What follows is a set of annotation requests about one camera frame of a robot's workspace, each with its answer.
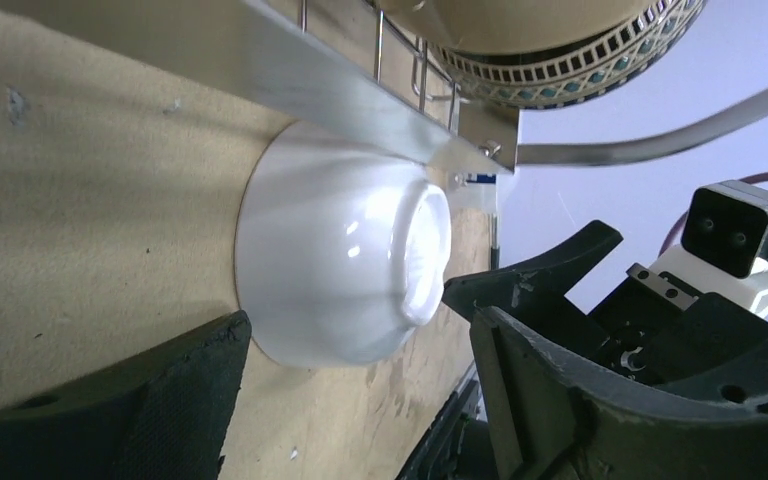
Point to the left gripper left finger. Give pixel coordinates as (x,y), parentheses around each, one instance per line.
(162,414)

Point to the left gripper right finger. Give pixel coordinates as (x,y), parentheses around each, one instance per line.
(553,414)

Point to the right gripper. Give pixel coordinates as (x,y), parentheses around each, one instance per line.
(652,328)

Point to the plain white bowl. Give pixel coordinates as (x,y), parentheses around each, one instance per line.
(340,250)

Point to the beige speckled bowl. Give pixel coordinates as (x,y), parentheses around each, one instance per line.
(508,26)

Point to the steel two-tier dish rack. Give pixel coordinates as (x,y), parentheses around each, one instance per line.
(247,49)

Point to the clear plastic screw box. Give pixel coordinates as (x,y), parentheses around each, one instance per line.
(473,191)

